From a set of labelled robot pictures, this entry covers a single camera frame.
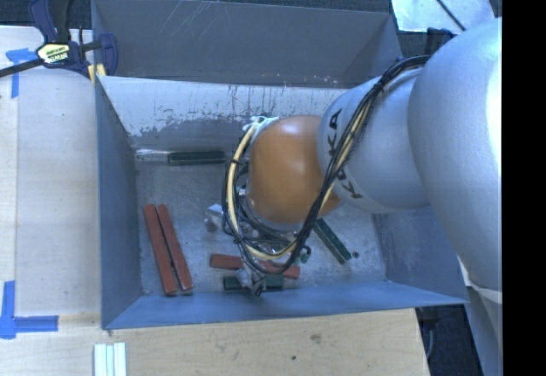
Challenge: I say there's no pale wood flat board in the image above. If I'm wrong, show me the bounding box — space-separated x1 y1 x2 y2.
15 67 103 318

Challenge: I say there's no red-brown flat block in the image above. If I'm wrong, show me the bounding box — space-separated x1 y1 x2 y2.
142 204 179 297
155 203 195 293
209 253 301 281

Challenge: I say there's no grey metal bin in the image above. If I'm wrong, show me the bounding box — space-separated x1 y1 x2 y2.
90 0 471 331

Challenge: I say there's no dark green flat block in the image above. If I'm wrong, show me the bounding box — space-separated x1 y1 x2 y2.
136 149 226 166
313 218 353 266
222 275 286 292

